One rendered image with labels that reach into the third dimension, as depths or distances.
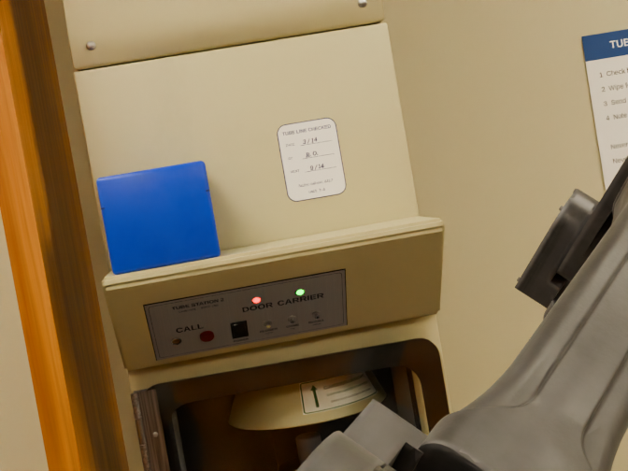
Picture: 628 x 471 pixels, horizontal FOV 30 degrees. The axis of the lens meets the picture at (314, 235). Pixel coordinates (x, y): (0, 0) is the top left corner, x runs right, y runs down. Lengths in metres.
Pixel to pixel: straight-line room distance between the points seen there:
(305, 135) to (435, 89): 0.50
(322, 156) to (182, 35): 0.19
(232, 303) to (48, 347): 0.17
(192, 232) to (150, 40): 0.22
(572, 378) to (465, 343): 1.25
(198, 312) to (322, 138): 0.22
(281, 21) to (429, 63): 0.49
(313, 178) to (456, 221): 0.50
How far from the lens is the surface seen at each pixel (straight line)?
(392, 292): 1.15
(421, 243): 1.10
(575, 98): 1.71
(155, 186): 1.08
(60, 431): 1.12
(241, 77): 1.19
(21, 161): 1.11
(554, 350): 0.44
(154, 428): 1.20
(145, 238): 1.08
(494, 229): 1.67
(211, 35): 1.20
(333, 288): 1.12
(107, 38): 1.20
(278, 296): 1.12
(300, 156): 1.19
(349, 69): 1.20
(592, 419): 0.42
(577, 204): 0.69
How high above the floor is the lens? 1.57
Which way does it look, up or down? 3 degrees down
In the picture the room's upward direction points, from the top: 10 degrees counter-clockwise
